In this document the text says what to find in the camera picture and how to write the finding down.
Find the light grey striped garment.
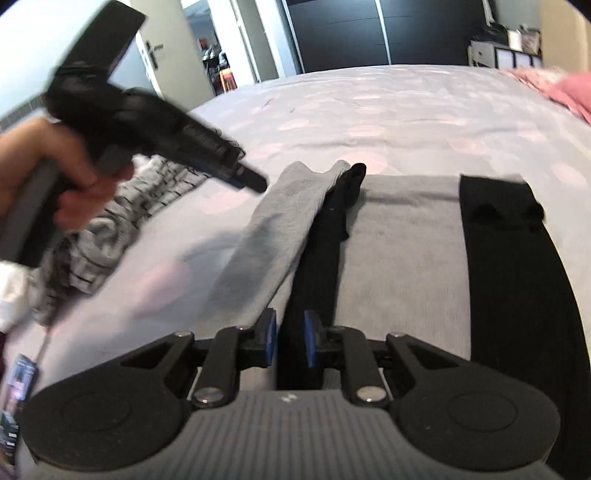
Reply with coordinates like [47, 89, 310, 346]
[30, 154, 209, 326]

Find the smartphone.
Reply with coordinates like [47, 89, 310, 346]
[8, 353, 38, 406]

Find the grey sweater with black sleeves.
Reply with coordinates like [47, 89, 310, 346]
[217, 159, 591, 467]

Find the white nightstand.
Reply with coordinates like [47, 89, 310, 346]
[468, 39, 544, 70]

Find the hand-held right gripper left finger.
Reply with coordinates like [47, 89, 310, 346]
[121, 307, 279, 409]

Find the person's left hand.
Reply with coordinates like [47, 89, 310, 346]
[0, 115, 136, 232]

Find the cream room door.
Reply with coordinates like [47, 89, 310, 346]
[129, 0, 219, 100]

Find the black sliding wardrobe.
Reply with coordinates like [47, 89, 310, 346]
[281, 0, 498, 75]

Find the beige padded headboard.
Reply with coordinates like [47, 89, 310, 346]
[537, 0, 591, 80]

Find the grey pink-dotted bed sheet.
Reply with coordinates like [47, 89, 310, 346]
[9, 65, 591, 462]

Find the pink dotted pillow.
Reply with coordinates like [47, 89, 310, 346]
[502, 66, 575, 101]

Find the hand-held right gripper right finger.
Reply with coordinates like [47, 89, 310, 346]
[303, 309, 452, 408]

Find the dark bag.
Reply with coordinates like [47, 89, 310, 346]
[480, 21, 509, 47]

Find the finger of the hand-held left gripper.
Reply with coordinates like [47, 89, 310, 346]
[178, 111, 269, 193]

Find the white garment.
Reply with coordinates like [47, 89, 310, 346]
[0, 261, 44, 334]

